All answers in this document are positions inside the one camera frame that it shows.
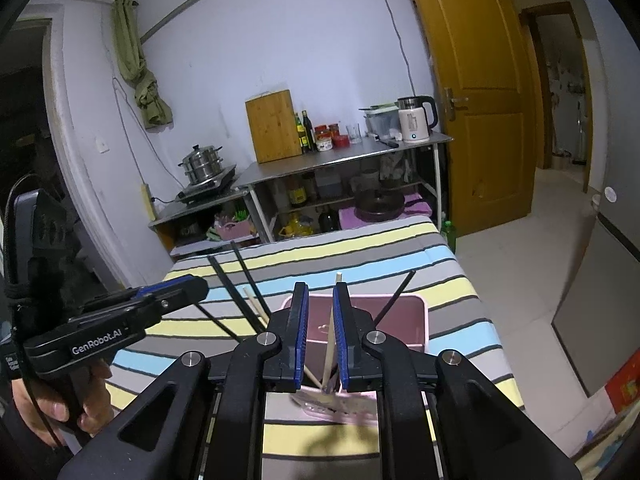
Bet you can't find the yellow wooden door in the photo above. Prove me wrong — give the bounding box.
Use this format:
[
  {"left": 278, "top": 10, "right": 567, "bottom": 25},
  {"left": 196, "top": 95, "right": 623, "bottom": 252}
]
[{"left": 414, "top": 0, "right": 536, "bottom": 235}]

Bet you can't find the induction cooker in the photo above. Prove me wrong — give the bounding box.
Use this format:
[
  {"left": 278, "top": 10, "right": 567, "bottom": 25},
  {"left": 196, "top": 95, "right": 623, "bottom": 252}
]
[{"left": 176, "top": 165, "right": 235, "bottom": 204}]

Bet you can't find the dark sauce bottle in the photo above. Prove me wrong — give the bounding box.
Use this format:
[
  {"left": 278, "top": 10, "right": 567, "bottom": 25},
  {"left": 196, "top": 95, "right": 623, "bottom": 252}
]
[{"left": 302, "top": 110, "right": 318, "bottom": 152}]

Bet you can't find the wooden cutting board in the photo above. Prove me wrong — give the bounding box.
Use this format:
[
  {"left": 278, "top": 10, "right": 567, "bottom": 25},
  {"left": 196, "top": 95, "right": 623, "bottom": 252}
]
[{"left": 245, "top": 90, "right": 302, "bottom": 164}]

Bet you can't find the stainless steel steamer pot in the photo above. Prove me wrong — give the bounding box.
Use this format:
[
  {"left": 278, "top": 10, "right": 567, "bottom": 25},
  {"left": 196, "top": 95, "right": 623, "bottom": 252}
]
[{"left": 179, "top": 144, "right": 224, "bottom": 185}]

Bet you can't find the grey refrigerator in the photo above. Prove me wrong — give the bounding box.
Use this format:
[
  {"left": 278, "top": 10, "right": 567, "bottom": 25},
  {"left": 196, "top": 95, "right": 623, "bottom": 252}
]
[{"left": 552, "top": 0, "right": 639, "bottom": 396}]

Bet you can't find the red jar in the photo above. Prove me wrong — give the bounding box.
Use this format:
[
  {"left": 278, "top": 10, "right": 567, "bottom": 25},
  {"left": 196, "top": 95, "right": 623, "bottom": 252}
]
[{"left": 332, "top": 134, "right": 350, "bottom": 148}]

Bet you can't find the green plastic bottle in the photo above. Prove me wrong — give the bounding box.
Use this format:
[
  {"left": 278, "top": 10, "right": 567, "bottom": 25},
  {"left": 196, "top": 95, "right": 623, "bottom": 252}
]
[{"left": 440, "top": 220, "right": 457, "bottom": 254}]

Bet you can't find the low wooden side shelf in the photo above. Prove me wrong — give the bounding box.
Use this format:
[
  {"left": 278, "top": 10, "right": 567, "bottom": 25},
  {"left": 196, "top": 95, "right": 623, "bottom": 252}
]
[{"left": 149, "top": 188, "right": 260, "bottom": 261}]

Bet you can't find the green hanging cloth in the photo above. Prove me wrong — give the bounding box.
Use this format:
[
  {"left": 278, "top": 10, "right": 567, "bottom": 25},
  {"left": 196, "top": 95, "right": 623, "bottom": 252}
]
[{"left": 112, "top": 0, "right": 172, "bottom": 129}]

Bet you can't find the person's left hand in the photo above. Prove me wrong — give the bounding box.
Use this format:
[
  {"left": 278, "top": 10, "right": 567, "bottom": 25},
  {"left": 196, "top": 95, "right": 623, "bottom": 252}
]
[{"left": 11, "top": 360, "right": 114, "bottom": 448}]

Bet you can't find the metal kitchen shelf table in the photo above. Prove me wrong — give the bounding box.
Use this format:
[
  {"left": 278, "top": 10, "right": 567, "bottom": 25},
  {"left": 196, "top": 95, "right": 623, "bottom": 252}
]
[{"left": 236, "top": 132, "right": 452, "bottom": 243}]

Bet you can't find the white electric kettle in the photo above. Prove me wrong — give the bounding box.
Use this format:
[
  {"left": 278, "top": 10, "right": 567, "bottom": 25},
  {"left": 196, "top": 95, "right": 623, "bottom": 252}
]
[{"left": 397, "top": 96, "right": 438, "bottom": 143}]

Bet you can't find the pink plastic utensil caddy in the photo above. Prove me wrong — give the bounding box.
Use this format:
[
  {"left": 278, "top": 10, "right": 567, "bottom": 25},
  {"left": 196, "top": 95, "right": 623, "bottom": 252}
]
[{"left": 291, "top": 294, "right": 428, "bottom": 426}]

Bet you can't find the black chopstick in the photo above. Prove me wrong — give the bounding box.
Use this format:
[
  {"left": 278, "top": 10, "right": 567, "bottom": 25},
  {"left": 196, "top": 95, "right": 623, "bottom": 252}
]
[
  {"left": 230, "top": 242, "right": 271, "bottom": 318},
  {"left": 373, "top": 270, "right": 416, "bottom": 326},
  {"left": 194, "top": 302, "right": 242, "bottom": 342},
  {"left": 207, "top": 255, "right": 264, "bottom": 334}
]

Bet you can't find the pink basket on shelf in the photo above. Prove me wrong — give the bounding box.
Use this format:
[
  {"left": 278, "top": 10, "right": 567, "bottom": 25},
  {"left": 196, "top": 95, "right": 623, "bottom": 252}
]
[{"left": 214, "top": 219, "right": 255, "bottom": 240}]

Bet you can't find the black frying pan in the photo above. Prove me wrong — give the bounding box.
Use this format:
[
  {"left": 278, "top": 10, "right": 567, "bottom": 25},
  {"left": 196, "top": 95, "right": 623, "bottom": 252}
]
[{"left": 355, "top": 190, "right": 406, "bottom": 222}]

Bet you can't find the clear plastic storage box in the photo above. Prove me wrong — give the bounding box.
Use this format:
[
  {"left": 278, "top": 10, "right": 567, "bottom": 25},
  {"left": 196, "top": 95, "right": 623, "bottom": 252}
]
[{"left": 361, "top": 103, "right": 401, "bottom": 139}]

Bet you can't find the striped tablecloth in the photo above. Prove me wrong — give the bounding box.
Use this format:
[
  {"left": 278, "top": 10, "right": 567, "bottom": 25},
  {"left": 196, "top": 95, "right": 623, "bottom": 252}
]
[{"left": 107, "top": 216, "right": 522, "bottom": 479}]

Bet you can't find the wooden chopstick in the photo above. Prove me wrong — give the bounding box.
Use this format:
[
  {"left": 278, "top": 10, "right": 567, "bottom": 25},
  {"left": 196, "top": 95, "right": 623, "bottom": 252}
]
[
  {"left": 322, "top": 271, "right": 344, "bottom": 392},
  {"left": 243, "top": 286, "right": 322, "bottom": 389}
]

